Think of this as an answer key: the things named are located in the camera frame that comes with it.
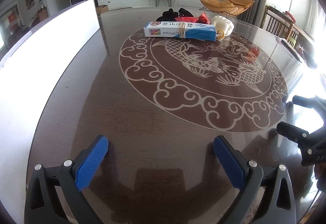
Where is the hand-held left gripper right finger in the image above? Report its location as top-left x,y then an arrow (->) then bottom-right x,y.
213,135 -> 296,224

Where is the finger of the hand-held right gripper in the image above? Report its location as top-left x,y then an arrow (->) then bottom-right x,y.
276,122 -> 317,150
292,95 -> 326,113

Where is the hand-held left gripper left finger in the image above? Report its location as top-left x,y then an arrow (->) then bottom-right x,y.
24,135 -> 110,224

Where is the dark patterned wooden desktop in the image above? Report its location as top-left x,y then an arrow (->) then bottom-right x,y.
31,6 -> 326,224

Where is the wooden dining chair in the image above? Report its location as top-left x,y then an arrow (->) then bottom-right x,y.
264,5 -> 300,39

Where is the white mesh ball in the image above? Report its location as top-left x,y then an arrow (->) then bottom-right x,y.
211,15 -> 234,36

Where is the blue white toothpaste box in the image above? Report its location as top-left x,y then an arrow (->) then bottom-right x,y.
143,21 -> 218,42

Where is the orange lounge chair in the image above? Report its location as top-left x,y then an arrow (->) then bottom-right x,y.
199,0 -> 255,16

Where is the tan rubber band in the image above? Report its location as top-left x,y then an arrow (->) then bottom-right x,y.
178,21 -> 187,38

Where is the cardboard box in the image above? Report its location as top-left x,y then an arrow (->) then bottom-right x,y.
96,4 -> 110,15

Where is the black cloth item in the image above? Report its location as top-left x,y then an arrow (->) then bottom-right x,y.
163,7 -> 195,22

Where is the white television cabinet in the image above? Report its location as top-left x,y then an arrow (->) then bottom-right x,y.
98,0 -> 205,12

